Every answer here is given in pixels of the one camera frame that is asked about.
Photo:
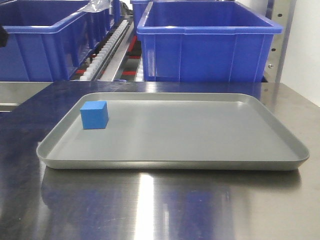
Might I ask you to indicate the blue plastic bin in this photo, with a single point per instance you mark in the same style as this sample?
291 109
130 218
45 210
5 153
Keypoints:
138 7
48 40
204 41

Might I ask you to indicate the clear plastic sheet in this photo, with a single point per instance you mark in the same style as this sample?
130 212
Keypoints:
96 6

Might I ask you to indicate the white roller conveyor rail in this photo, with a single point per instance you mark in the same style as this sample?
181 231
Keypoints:
106 63

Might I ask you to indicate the rear blue plastic bin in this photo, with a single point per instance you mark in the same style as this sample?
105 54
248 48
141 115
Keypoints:
138 7

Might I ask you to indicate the grey metal tray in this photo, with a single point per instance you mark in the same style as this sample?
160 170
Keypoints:
218 131

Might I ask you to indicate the blue cube block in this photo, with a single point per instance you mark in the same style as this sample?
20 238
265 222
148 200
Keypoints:
94 115

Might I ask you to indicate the right blue plastic bin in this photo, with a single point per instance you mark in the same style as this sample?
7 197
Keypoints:
204 41

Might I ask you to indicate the left blue plastic bin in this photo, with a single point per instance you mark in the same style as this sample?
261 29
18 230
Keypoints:
48 40

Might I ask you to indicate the steel shelf upright post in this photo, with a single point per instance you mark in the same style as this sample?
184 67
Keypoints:
281 12

